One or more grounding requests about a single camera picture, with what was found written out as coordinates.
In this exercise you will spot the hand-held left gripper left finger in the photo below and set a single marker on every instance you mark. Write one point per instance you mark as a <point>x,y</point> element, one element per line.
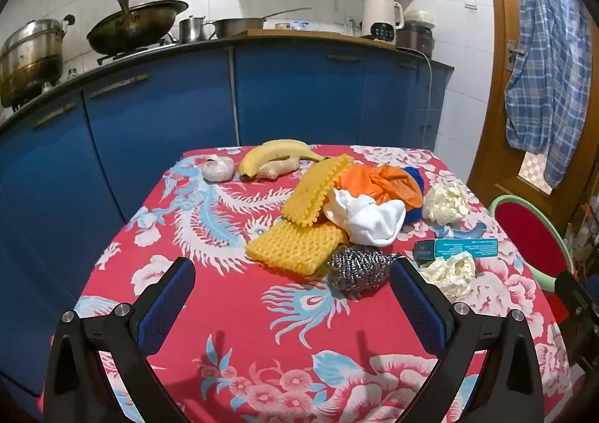
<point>168,306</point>

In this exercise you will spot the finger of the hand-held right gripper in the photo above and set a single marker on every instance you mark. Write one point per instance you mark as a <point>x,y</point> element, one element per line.
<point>578,306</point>

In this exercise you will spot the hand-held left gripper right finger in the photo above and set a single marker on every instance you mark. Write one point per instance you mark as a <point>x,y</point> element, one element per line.
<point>416,301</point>

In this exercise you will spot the white tissue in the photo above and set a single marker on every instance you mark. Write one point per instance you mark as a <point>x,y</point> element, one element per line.
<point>449,271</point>
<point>444,203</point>

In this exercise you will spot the white teal medicine box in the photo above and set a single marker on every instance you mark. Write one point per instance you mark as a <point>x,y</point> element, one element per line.
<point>458,247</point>

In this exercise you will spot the steel wool scourer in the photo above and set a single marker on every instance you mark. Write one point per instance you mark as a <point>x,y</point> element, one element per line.
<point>355,268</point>

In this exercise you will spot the red basin with green rim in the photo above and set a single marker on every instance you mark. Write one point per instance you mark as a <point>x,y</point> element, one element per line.
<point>529,236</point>

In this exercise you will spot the white cloth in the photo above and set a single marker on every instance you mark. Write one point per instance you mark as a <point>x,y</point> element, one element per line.
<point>374,222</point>

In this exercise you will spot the yellow knitted dishcloth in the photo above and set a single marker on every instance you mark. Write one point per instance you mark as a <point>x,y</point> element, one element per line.
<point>290,247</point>

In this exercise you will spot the long yellow foam net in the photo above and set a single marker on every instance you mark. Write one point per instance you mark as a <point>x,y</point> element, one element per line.
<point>313,193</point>

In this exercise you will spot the red plastic stool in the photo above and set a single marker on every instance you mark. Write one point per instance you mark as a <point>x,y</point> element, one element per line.
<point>557,308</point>

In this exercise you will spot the light blue plastic scrap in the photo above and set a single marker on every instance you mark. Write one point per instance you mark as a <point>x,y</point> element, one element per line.
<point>468,236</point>

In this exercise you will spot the red floral printed tablecloth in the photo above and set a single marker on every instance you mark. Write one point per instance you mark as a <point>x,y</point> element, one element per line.
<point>262,334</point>

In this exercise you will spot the orange plastic bag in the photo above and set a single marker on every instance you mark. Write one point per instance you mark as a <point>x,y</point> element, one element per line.
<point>393,184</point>

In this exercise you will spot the blue cloth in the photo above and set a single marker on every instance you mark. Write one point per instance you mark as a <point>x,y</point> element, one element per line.
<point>414,175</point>

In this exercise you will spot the garlic bulb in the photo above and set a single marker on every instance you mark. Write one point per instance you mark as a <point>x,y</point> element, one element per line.
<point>217,168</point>

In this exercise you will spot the ginger root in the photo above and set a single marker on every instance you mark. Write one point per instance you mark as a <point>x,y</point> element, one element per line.
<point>276,169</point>

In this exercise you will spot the yellow banana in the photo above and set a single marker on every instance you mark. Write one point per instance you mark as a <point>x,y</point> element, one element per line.
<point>271,154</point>

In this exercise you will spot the wooden door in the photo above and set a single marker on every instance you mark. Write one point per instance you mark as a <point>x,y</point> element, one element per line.
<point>496,76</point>

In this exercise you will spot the gas stove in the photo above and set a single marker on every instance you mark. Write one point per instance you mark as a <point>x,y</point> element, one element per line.
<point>110,59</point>

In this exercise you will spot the blue plaid shirt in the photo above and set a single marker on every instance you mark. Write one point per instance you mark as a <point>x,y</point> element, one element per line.
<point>543,53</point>

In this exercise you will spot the rice cooker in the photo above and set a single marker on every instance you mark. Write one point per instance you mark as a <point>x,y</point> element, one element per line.
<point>414,37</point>

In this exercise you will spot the small metal jug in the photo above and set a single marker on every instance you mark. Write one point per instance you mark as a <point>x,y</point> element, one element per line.
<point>192,30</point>

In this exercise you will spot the dark wok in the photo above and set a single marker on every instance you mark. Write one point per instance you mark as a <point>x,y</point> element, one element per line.
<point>135,27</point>

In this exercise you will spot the large steel stockpot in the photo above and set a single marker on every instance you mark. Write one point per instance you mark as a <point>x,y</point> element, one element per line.
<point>30,60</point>

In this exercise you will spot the steel saucepan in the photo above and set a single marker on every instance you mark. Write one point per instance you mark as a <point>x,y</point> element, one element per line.
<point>238,27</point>

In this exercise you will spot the cream electric kettle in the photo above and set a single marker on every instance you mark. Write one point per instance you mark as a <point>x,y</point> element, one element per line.
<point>376,13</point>

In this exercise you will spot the white blue container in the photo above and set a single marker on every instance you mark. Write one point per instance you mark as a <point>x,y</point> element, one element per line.
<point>292,25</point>

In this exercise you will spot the white wall socket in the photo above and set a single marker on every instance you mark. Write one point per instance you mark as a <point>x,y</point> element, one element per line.
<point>471,2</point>

